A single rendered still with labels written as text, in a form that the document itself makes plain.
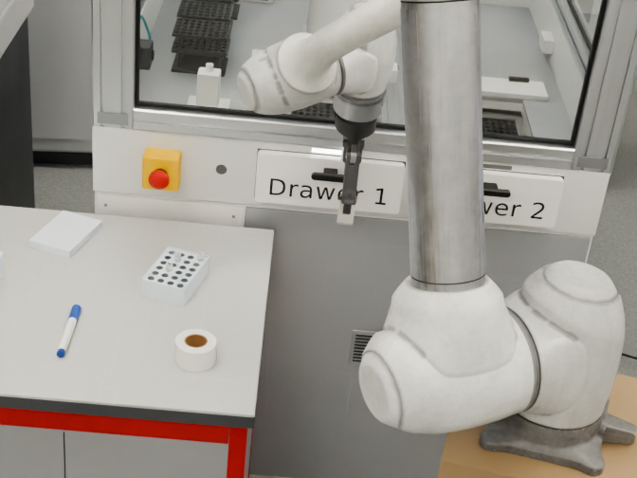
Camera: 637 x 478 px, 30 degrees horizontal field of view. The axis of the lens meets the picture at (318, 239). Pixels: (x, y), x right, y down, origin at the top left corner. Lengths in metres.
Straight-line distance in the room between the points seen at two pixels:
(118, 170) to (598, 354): 1.11
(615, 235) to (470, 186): 2.64
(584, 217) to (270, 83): 0.81
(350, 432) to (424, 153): 1.31
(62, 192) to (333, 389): 1.66
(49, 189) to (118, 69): 1.79
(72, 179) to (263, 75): 2.25
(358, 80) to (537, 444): 0.68
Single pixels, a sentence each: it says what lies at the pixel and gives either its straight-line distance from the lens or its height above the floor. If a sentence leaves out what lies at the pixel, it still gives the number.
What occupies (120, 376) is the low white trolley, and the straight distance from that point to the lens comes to 2.00.
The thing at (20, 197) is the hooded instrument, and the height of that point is 0.30.
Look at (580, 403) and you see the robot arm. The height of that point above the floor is 0.96.
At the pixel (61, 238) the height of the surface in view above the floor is 0.78.
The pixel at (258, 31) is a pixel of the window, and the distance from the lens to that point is 2.26.
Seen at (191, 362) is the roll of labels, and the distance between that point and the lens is 2.00.
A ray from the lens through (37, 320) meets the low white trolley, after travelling 2.13.
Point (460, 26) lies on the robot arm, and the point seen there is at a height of 1.48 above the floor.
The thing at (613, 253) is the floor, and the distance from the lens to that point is 4.06.
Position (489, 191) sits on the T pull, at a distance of 2.33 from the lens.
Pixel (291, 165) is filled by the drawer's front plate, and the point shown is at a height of 0.91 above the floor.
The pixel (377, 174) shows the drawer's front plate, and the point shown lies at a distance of 2.34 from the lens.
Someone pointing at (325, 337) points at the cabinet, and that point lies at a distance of 2.57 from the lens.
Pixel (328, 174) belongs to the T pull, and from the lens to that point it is 2.31.
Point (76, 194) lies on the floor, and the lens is 4.03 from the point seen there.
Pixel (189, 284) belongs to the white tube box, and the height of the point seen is 0.80.
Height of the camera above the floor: 2.00
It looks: 31 degrees down
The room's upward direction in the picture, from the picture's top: 6 degrees clockwise
